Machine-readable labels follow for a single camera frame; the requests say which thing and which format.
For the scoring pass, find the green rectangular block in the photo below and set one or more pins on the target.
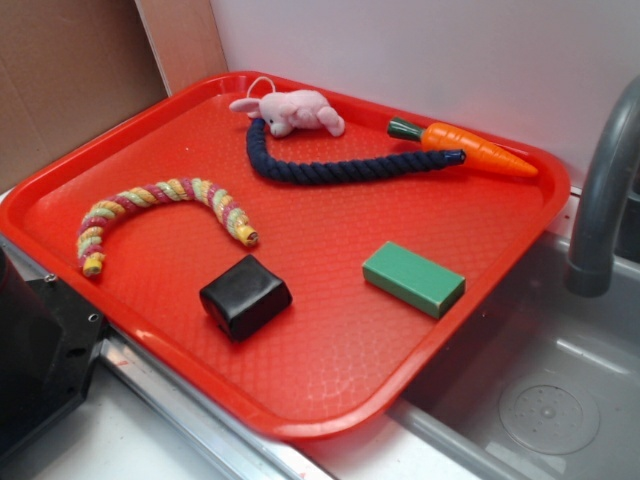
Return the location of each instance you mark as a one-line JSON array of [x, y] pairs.
[[419, 282]]

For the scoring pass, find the black rounded block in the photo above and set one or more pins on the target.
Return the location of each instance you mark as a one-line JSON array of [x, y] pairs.
[[245, 298]]

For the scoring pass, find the red plastic tray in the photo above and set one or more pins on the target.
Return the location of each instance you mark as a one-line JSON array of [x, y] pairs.
[[344, 349]]

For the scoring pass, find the pink plush bunny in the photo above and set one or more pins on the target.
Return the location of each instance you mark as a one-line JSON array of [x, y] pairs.
[[284, 112]]

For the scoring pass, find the orange plastic carrot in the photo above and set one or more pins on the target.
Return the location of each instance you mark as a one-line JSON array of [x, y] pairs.
[[480, 154]]

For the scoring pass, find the grey toy sink basin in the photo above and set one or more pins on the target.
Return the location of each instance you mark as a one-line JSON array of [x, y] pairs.
[[539, 383]]

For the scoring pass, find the grey toy faucet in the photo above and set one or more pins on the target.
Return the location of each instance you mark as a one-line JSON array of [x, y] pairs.
[[607, 219]]

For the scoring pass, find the brown cardboard panel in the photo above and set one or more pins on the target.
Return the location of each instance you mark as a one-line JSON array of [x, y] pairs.
[[71, 70]]

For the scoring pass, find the multicolour twisted rope toy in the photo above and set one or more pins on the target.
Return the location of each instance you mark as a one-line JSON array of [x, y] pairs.
[[230, 215]]

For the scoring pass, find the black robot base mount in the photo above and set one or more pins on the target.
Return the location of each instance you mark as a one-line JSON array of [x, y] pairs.
[[50, 339]]

